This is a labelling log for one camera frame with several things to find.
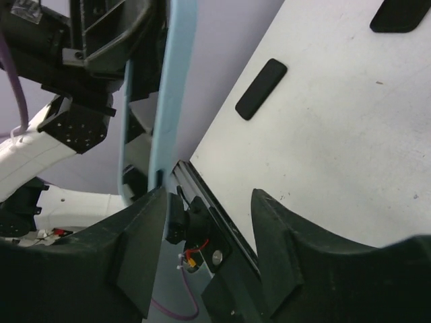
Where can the black phone case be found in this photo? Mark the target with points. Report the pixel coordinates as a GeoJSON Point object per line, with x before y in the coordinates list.
{"type": "Point", "coordinates": [399, 16]}
{"type": "Point", "coordinates": [260, 88]}

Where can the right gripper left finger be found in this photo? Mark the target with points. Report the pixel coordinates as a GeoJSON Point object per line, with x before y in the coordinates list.
{"type": "Point", "coordinates": [104, 273]}

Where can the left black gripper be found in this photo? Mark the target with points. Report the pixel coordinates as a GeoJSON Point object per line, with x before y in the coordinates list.
{"type": "Point", "coordinates": [104, 34]}

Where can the light blue cased phone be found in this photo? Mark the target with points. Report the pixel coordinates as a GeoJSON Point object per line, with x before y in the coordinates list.
{"type": "Point", "coordinates": [161, 101]}

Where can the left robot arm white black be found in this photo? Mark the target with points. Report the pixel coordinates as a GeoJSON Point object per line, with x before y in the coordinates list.
{"type": "Point", "coordinates": [64, 71]}

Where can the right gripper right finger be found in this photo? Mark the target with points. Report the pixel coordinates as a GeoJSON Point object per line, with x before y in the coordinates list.
{"type": "Point", "coordinates": [309, 274]}

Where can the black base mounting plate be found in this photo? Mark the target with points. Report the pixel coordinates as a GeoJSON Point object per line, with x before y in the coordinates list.
{"type": "Point", "coordinates": [234, 292]}

